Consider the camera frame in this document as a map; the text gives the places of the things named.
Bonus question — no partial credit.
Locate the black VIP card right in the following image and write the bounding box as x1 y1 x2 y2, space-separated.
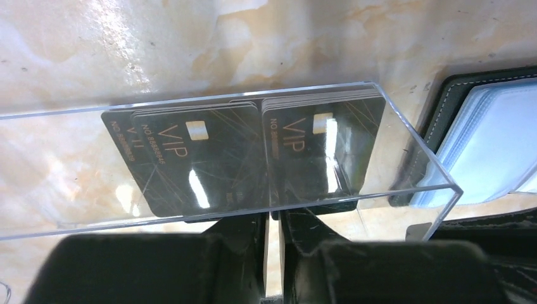
261 86 386 215

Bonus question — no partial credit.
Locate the clear acrylic tray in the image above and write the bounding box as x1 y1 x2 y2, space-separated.
1 82 462 240

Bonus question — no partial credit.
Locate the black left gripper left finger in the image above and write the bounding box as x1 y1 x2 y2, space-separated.
25 213 268 303

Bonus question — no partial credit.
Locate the black VIP card underneath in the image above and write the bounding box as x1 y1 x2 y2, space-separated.
101 110 148 193

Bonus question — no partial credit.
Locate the black vip card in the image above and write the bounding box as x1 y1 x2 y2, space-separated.
261 86 386 215
130 101 267 217

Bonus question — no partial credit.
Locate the black leather card holder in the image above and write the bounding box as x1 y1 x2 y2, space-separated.
388 65 537 257

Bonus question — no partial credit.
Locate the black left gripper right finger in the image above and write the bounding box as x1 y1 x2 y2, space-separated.
279 208 508 303

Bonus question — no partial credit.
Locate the black VIP card left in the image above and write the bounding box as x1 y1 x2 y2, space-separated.
130 101 267 217

